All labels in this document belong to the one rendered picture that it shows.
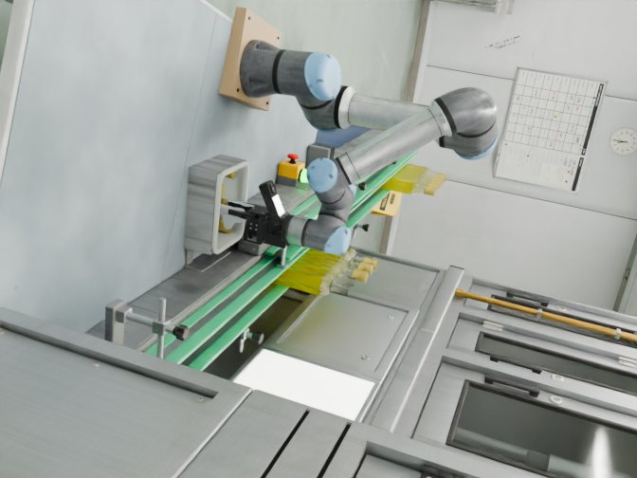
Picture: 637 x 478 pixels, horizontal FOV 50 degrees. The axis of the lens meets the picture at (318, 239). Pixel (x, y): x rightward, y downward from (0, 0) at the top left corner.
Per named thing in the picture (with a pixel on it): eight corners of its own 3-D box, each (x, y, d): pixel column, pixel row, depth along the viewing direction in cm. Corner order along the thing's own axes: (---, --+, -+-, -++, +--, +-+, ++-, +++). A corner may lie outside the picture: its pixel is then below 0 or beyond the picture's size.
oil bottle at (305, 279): (260, 280, 202) (328, 299, 196) (262, 262, 200) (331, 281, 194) (267, 273, 207) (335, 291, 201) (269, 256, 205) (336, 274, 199)
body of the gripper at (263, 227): (240, 239, 179) (282, 250, 176) (243, 208, 176) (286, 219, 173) (252, 232, 186) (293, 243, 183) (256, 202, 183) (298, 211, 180)
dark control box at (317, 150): (304, 166, 256) (325, 171, 254) (307, 145, 253) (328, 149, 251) (312, 161, 263) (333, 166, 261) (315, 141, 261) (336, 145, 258)
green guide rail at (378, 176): (264, 254, 199) (289, 261, 197) (264, 250, 198) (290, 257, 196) (403, 147, 355) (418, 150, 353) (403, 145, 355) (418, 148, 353)
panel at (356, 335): (177, 443, 148) (325, 496, 139) (178, 431, 147) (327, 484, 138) (318, 290, 228) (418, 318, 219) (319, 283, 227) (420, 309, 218)
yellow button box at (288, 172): (275, 182, 232) (296, 187, 229) (278, 160, 229) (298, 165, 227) (283, 177, 238) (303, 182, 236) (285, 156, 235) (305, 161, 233)
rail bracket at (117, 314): (79, 355, 140) (176, 387, 134) (80, 280, 134) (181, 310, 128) (94, 344, 144) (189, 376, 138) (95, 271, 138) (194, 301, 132)
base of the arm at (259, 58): (245, 31, 177) (281, 34, 173) (269, 48, 191) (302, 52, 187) (235, 89, 177) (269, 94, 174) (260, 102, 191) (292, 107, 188)
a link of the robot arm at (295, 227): (302, 222, 172) (314, 214, 179) (285, 217, 173) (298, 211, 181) (299, 249, 174) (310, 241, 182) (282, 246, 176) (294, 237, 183)
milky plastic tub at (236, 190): (184, 248, 180) (214, 257, 177) (190, 166, 172) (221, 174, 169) (216, 229, 195) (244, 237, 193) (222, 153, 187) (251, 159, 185)
